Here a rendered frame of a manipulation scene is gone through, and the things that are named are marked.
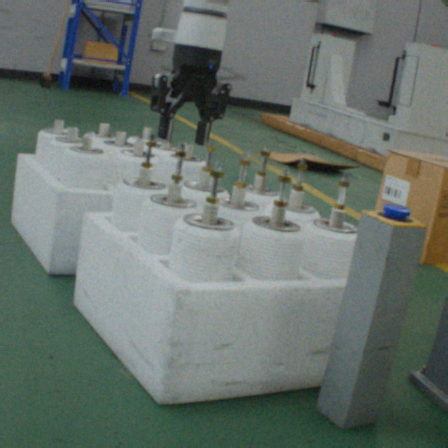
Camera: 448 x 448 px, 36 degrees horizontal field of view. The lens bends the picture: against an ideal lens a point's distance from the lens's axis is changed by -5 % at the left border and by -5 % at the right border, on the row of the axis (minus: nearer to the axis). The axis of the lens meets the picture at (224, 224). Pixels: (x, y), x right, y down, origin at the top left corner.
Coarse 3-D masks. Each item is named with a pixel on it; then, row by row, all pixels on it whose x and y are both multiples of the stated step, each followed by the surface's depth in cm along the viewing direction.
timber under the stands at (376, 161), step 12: (264, 120) 582; (276, 120) 559; (288, 120) 560; (288, 132) 535; (300, 132) 515; (312, 132) 496; (324, 144) 477; (336, 144) 461; (348, 144) 452; (348, 156) 445; (360, 156) 430; (372, 156) 416
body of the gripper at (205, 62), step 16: (176, 48) 106; (192, 48) 104; (208, 48) 104; (176, 64) 106; (192, 64) 104; (208, 64) 105; (176, 80) 105; (208, 80) 109; (176, 96) 108; (192, 96) 108
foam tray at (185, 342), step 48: (96, 240) 121; (96, 288) 120; (144, 288) 103; (192, 288) 96; (240, 288) 100; (288, 288) 104; (336, 288) 109; (144, 336) 103; (192, 336) 98; (240, 336) 102; (288, 336) 107; (144, 384) 103; (192, 384) 100; (240, 384) 105; (288, 384) 110
